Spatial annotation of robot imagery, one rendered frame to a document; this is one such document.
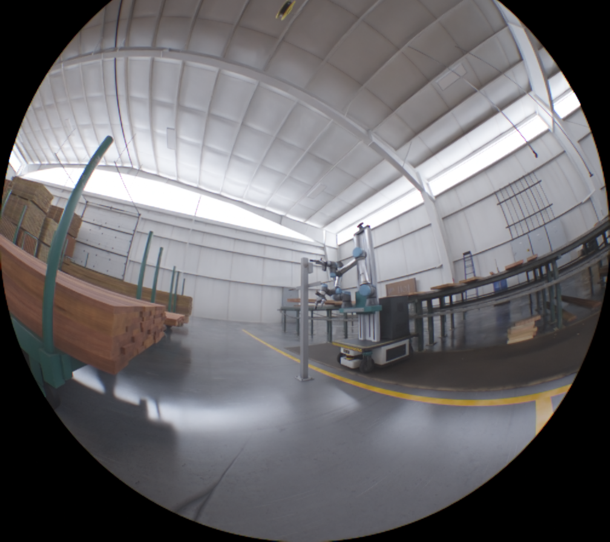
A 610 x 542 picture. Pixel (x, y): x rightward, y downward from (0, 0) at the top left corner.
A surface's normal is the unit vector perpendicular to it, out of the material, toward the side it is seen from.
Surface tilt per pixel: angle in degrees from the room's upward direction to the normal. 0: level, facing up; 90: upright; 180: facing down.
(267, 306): 91
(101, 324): 90
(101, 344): 90
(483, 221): 89
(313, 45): 178
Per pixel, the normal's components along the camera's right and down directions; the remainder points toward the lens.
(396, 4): -0.10, 0.88
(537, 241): -0.87, -0.19
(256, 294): 0.48, -0.39
